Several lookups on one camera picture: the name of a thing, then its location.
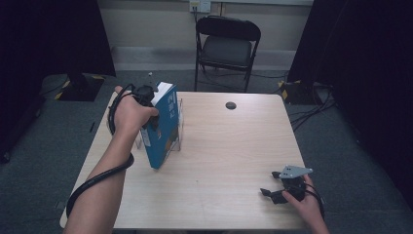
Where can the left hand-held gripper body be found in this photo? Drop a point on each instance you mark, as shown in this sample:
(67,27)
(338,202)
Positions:
(145,94)

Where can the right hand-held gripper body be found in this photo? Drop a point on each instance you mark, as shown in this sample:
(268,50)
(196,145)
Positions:
(294,188)

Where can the blue book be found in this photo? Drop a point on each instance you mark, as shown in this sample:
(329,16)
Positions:
(165,136)

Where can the clear acrylic book rack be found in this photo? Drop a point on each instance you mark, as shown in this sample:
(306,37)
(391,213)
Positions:
(180,113)

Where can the person's right hand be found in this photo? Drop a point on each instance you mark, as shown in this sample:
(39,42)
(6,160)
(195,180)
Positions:
(307,206)

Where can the person's left hand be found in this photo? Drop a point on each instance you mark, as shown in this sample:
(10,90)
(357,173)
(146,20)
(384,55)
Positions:
(128,115)

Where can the dark stand base yellow tape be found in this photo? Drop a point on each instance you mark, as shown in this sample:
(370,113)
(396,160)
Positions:
(297,92)
(81,89)

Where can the black folding chair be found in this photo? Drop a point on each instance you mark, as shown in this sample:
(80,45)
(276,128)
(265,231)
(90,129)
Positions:
(227,52)

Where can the black curtain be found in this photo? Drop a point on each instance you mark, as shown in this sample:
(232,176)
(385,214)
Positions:
(363,65)
(48,35)

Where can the grey tape strip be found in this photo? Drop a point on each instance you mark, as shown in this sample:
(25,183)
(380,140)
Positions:
(60,205)

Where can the white wall socket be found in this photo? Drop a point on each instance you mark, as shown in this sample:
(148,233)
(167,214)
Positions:
(200,5)

